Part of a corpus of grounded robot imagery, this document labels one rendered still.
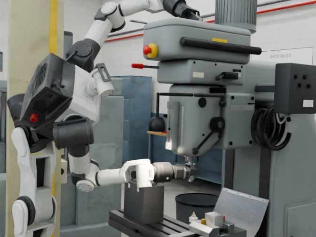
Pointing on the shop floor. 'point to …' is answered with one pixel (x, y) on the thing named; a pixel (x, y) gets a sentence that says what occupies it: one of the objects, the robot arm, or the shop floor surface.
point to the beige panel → (10, 197)
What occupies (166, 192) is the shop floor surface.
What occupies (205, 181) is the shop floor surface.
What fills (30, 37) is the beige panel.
